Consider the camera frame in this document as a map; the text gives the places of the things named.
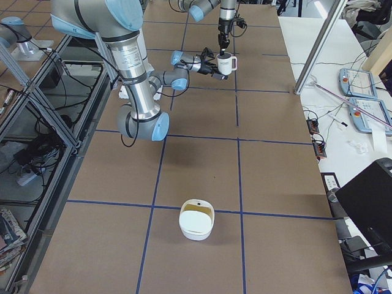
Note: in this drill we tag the white power strip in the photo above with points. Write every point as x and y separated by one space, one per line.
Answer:
25 178

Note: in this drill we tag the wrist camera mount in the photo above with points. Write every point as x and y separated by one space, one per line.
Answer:
207 54
240 22

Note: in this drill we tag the lower teach pendant tablet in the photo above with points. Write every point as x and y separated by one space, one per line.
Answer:
363 110

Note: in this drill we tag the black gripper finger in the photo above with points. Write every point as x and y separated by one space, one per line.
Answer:
211 65
219 76
226 41
222 43

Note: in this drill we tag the orange connector box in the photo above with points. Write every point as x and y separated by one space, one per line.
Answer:
319 147
313 126

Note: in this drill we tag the magazine stack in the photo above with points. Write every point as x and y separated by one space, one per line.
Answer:
13 239

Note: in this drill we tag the aluminium frame post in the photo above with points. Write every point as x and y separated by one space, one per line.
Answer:
326 29

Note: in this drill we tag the near orange connector box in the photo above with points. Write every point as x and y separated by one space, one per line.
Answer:
319 147

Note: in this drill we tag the far orange connector box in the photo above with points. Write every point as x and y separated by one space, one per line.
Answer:
313 126

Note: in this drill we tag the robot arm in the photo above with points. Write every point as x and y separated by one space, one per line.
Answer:
199 9
119 24

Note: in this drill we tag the aluminium side frame rail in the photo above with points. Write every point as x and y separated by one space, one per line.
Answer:
58 93

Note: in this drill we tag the teach pendant tablet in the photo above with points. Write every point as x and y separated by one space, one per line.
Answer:
357 83
363 110

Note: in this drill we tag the white ribbed HOME mug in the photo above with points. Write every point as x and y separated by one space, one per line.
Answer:
227 63

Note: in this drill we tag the upper teach pendant tablet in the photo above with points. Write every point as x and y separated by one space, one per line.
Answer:
357 83

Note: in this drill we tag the black monitor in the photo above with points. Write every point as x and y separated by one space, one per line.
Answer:
367 201

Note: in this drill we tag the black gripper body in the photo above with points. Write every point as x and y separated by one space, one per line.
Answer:
204 69
224 29

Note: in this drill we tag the cream plastic bin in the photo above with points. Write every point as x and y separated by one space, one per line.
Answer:
196 219

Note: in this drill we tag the white paper slip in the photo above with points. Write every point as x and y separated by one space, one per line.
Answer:
379 140

